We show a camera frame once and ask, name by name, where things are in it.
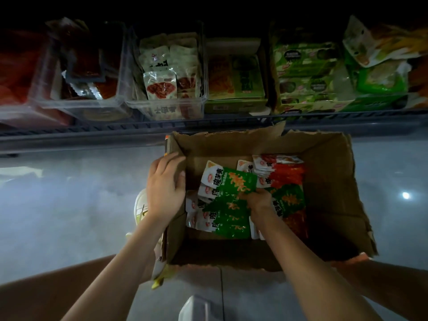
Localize person's right hand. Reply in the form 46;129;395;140
242;189;279;229

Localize person's left hand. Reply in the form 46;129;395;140
146;152;188;226

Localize brown cardboard box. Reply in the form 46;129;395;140
160;123;379;273

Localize grey metal store shelf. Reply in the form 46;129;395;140
0;0;428;155

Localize person's left forearm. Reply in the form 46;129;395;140
62;217;168;321

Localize person's right forearm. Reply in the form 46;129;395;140
253;220;383;321

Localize person's left shoe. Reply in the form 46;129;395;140
132;189;168;289

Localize person's right leg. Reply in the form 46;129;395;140
334;257;428;321

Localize person's leg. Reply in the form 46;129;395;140
334;257;428;321
0;254;155;321

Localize person's left leg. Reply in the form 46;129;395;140
0;254;155;321

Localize clear plastic tray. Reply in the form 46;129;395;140
33;20;133;122
0;30;74;128
126;26;207;122

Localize white plastic stool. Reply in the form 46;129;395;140
177;295;219;321

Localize green orange display carton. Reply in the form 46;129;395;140
204;38;270;116

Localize green snack packets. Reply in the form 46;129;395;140
344;53;410;111

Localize pile of red snack packets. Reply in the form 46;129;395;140
0;33;42;107

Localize pile of orange yellow packets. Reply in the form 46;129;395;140
342;15;428;107

